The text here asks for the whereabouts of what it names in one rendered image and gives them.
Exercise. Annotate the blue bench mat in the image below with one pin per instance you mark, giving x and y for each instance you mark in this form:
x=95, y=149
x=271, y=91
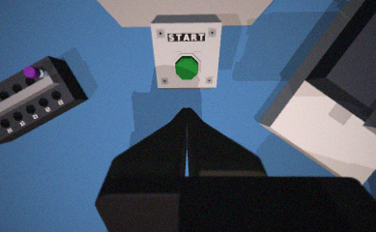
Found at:
x=51, y=176

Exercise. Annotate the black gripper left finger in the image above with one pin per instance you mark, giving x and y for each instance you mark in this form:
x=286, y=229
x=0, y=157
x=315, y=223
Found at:
x=158, y=153

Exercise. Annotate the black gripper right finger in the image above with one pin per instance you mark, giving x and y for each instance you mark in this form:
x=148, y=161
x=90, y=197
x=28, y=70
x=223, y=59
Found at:
x=215, y=154

